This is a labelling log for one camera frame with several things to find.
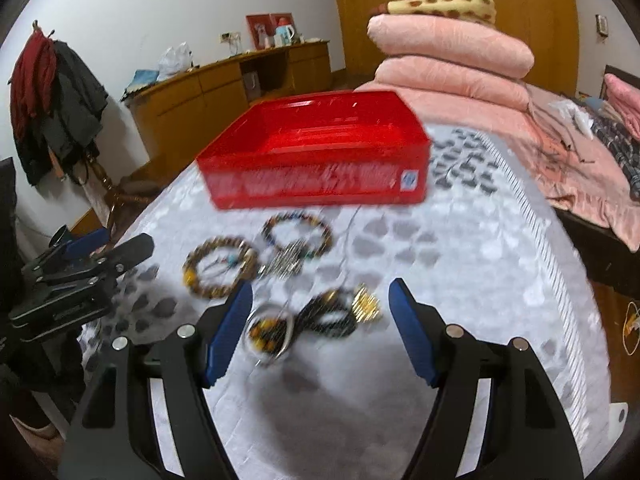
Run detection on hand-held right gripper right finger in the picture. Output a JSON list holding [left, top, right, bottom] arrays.
[[388, 277, 586, 480]]

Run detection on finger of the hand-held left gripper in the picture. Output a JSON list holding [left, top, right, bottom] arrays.
[[22, 226, 111, 276], [37, 233, 155, 291]]

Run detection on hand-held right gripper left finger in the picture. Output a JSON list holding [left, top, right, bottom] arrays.
[[59, 280, 255, 480]]

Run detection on amber bead bracelet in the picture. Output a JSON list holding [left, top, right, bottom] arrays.
[[250, 316, 287, 356]]

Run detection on brown wooden bead bracelet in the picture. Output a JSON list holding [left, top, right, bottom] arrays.
[[183, 237, 260, 302]]

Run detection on black bead bracelet gold charm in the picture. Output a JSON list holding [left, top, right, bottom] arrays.
[[295, 282, 383, 338]]

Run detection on dark tiger-eye bead bracelet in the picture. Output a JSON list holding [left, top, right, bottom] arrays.
[[261, 211, 334, 261]]

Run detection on red tin box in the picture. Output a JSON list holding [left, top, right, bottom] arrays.
[[196, 89, 432, 211]]

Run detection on wooden coat rack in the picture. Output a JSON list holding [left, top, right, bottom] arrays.
[[30, 19, 156, 241]]

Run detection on grey leaf-pattern tablecloth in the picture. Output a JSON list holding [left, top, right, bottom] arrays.
[[80, 122, 613, 480]]

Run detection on dark jacket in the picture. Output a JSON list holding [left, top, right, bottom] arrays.
[[15, 40, 110, 188]]

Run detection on wooden sideboard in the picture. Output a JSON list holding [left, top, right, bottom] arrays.
[[124, 40, 333, 161]]

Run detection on red scarf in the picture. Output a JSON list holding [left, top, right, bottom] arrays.
[[9, 32, 57, 143]]

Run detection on blue cloth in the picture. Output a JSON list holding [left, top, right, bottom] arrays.
[[120, 69, 160, 102]]

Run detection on bed with pink sheet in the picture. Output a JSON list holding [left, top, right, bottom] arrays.
[[352, 80, 640, 301]]

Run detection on pink folded quilt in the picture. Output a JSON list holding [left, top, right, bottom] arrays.
[[374, 55, 531, 111], [366, 12, 536, 80]]

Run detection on crumpled white plastic bag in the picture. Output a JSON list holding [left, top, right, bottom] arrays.
[[547, 99, 596, 138]]

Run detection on plaid folded clothes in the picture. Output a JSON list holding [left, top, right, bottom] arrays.
[[592, 110, 640, 188]]

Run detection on pink folded garment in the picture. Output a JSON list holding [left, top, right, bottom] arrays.
[[602, 72, 640, 131]]

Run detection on yellow spotted blanket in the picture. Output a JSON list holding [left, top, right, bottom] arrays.
[[372, 0, 497, 26]]

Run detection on wooden wardrobe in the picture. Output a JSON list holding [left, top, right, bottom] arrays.
[[312, 0, 581, 86]]

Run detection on white cable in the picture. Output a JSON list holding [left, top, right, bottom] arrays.
[[621, 300, 640, 351]]

